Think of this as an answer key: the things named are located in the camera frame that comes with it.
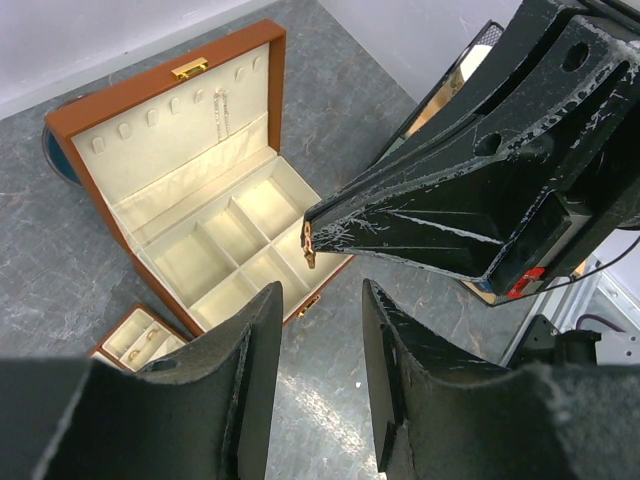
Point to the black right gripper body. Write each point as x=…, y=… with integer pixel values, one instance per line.
x=592, y=60

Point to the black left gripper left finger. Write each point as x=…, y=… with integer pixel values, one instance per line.
x=203, y=411

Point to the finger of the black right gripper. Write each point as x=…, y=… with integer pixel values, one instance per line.
x=485, y=204
x=485, y=70

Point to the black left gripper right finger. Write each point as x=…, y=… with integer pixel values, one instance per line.
x=569, y=410

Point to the small brown jewelry tray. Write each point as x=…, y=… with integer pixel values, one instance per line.
x=140, y=337

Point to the gold chain link earring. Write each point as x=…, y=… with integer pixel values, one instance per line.
x=307, y=245

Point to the large brown jewelry box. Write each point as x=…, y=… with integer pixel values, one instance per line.
x=184, y=164

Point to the blue cup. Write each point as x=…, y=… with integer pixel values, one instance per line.
x=56, y=159

